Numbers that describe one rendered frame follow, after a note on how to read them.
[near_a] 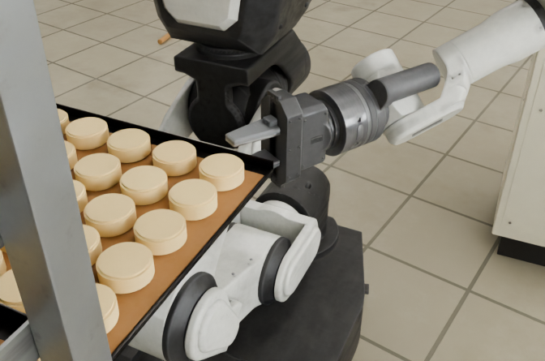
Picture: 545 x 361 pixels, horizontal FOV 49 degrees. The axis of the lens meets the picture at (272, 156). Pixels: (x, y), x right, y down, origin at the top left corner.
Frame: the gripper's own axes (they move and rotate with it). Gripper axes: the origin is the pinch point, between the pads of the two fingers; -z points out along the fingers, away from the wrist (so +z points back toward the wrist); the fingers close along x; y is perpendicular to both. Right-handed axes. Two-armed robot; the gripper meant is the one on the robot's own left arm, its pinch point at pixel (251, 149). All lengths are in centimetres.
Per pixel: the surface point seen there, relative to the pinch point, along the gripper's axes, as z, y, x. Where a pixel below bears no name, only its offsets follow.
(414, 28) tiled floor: 202, -155, -77
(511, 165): 90, -18, -46
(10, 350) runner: -31.8, 24.0, 10.1
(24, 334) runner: -30.8, 23.4, 10.3
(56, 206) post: -27.8, 25.1, 19.4
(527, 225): 94, -12, -63
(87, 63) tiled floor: 45, -210, -78
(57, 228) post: -28.0, 25.2, 18.2
